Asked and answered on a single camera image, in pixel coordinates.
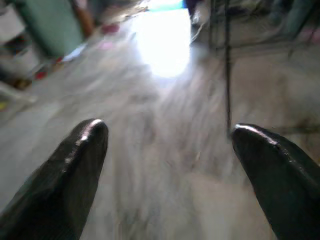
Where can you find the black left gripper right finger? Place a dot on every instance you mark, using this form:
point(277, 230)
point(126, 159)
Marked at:
point(282, 190)

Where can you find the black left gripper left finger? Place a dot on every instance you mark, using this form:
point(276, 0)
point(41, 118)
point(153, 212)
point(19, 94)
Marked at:
point(57, 190)

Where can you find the black metal drying rack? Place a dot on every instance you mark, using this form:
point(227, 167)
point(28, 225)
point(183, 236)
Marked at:
point(228, 75)

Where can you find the white paper sheet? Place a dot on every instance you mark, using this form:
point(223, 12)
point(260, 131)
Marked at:
point(75, 52)

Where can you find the white drawer tower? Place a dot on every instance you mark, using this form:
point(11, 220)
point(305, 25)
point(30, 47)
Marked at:
point(15, 57)

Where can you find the green plastic bin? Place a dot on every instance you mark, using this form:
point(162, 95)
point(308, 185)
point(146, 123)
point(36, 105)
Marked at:
point(50, 25)

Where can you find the red slippers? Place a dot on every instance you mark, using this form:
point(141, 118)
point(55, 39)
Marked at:
point(109, 28)

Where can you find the blue floor mat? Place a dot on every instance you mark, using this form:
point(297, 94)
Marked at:
point(165, 6)

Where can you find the brown wooden post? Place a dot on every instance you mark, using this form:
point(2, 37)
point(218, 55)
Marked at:
point(83, 17)

